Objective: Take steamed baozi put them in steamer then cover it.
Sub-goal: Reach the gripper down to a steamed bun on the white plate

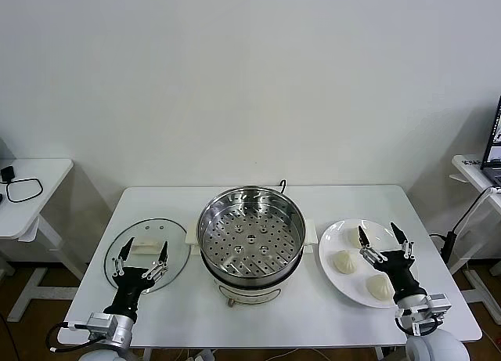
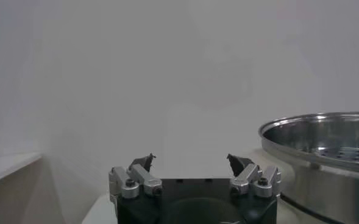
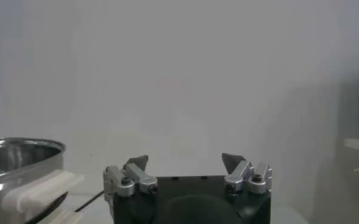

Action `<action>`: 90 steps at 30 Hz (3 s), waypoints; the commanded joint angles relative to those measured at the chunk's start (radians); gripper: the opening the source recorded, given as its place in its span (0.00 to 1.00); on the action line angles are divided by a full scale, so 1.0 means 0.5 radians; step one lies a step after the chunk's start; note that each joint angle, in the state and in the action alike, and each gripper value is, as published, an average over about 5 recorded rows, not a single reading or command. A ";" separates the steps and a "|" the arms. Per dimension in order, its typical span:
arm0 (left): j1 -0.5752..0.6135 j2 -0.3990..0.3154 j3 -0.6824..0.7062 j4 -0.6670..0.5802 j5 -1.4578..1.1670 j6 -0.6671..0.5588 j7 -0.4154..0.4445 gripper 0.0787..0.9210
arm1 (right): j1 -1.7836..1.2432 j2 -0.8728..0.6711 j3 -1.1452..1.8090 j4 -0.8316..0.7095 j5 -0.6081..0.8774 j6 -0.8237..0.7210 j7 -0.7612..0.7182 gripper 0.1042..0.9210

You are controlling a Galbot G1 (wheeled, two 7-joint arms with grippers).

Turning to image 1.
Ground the black looped cable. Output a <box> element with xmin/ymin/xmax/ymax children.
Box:
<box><xmin>5</xmin><ymin>176</ymin><xmax>44</xmax><ymax>204</ymax></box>

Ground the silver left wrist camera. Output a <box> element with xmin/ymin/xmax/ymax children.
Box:
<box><xmin>64</xmin><ymin>312</ymin><xmax>118</xmax><ymax>341</ymax></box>

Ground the white steamed baozi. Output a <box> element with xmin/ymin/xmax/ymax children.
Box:
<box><xmin>343</xmin><ymin>226</ymin><xmax>365</xmax><ymax>249</ymax></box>
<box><xmin>366</xmin><ymin>274</ymin><xmax>394</xmax><ymax>301</ymax></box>
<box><xmin>331</xmin><ymin>250</ymin><xmax>358</xmax><ymax>275</ymax></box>

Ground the white electric cooking pot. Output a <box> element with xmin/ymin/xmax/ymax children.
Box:
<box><xmin>184</xmin><ymin>218</ymin><xmax>318</xmax><ymax>308</ymax></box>

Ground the black laptop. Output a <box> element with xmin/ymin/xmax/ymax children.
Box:
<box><xmin>481</xmin><ymin>96</ymin><xmax>501</xmax><ymax>188</ymax></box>

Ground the black hanging power adapter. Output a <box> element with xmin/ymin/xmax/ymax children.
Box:
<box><xmin>429</xmin><ymin>230</ymin><xmax>458</xmax><ymax>262</ymax></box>

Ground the white round plate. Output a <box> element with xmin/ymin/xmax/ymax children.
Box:
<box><xmin>319</xmin><ymin>218</ymin><xmax>420</xmax><ymax>309</ymax></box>

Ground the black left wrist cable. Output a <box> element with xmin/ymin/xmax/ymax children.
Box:
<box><xmin>46</xmin><ymin>322</ymin><xmax>97</xmax><ymax>355</ymax></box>

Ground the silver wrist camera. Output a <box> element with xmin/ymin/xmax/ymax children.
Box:
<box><xmin>410</xmin><ymin>293</ymin><xmax>452</xmax><ymax>336</ymax></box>
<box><xmin>64</xmin><ymin>312</ymin><xmax>118</xmax><ymax>341</ymax></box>

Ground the perforated steel steamer basket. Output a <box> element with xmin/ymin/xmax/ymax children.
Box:
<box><xmin>196</xmin><ymin>186</ymin><xmax>306</xmax><ymax>280</ymax></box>

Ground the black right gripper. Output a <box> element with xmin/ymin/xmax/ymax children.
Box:
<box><xmin>358</xmin><ymin>222</ymin><xmax>427</xmax><ymax>303</ymax></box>

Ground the white laptop side table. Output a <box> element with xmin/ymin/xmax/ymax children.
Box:
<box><xmin>449</xmin><ymin>153</ymin><xmax>501</xmax><ymax>303</ymax></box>

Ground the white laptop cable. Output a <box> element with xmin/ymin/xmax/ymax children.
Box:
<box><xmin>453</xmin><ymin>186</ymin><xmax>501</xmax><ymax>236</ymax></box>

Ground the round glass pot lid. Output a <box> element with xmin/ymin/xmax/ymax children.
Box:
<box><xmin>103</xmin><ymin>218</ymin><xmax>192</xmax><ymax>294</ymax></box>

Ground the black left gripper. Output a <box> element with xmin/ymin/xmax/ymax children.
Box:
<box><xmin>103</xmin><ymin>237</ymin><xmax>170</xmax><ymax>317</ymax></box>

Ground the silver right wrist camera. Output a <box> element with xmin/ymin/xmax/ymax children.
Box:
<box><xmin>410</xmin><ymin>293</ymin><xmax>452</xmax><ymax>336</ymax></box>

